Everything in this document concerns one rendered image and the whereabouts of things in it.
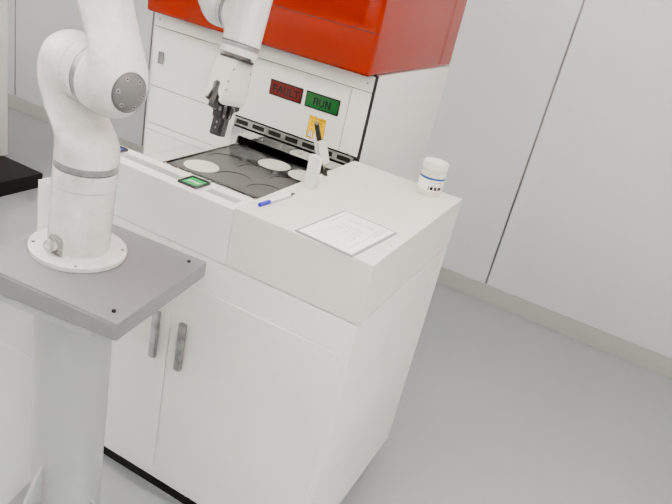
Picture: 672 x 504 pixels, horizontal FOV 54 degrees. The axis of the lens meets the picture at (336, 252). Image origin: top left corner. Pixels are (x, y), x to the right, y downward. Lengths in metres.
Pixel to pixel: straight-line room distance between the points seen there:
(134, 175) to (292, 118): 0.63
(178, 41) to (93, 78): 1.13
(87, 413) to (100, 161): 0.59
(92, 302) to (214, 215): 0.38
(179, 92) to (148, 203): 0.77
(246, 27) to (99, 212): 0.49
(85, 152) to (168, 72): 1.10
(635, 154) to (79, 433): 2.61
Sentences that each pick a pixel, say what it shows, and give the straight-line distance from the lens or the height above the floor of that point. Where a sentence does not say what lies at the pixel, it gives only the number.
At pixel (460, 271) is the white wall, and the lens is 3.60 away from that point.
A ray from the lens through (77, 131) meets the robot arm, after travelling 1.31.
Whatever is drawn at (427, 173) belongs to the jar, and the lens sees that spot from 1.82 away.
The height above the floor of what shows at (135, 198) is 0.89.
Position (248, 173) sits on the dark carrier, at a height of 0.90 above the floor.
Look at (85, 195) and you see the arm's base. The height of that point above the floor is 1.01.
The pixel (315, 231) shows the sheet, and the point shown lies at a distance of 1.42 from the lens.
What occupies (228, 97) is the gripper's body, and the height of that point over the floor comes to 1.19.
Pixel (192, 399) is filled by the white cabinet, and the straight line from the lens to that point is 1.77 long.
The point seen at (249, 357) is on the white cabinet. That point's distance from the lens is 1.59.
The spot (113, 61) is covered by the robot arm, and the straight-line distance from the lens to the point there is 1.20.
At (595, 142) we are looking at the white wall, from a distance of 3.31.
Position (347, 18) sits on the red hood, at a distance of 1.92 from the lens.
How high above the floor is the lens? 1.52
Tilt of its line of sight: 24 degrees down
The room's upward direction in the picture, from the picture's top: 13 degrees clockwise
